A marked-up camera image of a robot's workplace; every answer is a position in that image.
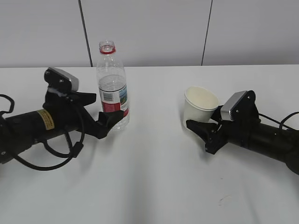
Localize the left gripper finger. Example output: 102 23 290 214
97 110 124 139
70 92 97 106

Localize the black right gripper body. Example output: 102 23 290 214
205 107 260 154

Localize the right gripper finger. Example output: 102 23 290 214
186 120 222 142
211 105 223 123

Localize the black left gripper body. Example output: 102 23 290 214
43 90 98 139

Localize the white paper cup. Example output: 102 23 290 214
183 86 219 127

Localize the clear water bottle red label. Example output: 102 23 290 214
96 40 130 129

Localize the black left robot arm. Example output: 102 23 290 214
0 91 124 164

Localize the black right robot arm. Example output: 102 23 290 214
186 107 299 174

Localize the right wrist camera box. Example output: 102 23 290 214
220 90 256 121

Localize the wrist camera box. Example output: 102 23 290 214
220 90 256 121
44 67 79 93

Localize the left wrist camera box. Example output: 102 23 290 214
44 67 79 93

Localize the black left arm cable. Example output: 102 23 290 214
0 94 85 171

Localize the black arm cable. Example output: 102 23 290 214
0 94 85 171
256 111 299 131

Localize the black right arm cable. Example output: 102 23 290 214
256 111 299 131

